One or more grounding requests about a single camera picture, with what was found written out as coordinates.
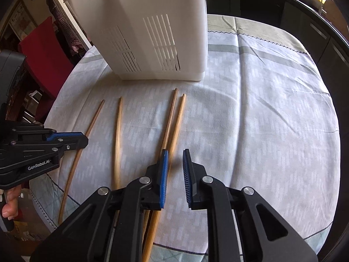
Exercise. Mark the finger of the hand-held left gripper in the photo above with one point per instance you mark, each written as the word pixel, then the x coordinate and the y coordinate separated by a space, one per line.
pixel 76 142
pixel 65 134

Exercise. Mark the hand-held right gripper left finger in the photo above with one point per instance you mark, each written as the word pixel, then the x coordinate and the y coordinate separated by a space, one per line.
pixel 164 180

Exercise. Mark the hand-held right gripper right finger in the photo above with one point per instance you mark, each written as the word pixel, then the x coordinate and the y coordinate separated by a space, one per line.
pixel 187 180

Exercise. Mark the brown wooden chopstick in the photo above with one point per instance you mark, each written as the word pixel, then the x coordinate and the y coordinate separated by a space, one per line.
pixel 94 120
pixel 169 117
pixel 117 142
pixel 177 120

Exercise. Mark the white plastic utensil holder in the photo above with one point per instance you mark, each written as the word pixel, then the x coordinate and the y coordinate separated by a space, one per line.
pixel 163 5

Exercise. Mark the person's left hand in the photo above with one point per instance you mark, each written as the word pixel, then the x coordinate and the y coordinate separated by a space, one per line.
pixel 11 210

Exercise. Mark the red checked apron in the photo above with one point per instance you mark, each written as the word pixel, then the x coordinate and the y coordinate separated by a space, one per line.
pixel 73 43

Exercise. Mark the chair with red cover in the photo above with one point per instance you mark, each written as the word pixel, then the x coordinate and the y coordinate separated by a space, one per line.
pixel 38 46

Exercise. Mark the pale patterned tablecloth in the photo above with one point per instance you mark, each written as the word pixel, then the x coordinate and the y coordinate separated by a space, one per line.
pixel 259 114

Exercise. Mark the dark kitchen countertop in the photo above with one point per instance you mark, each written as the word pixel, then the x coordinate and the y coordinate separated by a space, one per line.
pixel 313 16

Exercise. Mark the framed wall poster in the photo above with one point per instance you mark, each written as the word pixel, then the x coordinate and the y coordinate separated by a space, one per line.
pixel 21 19

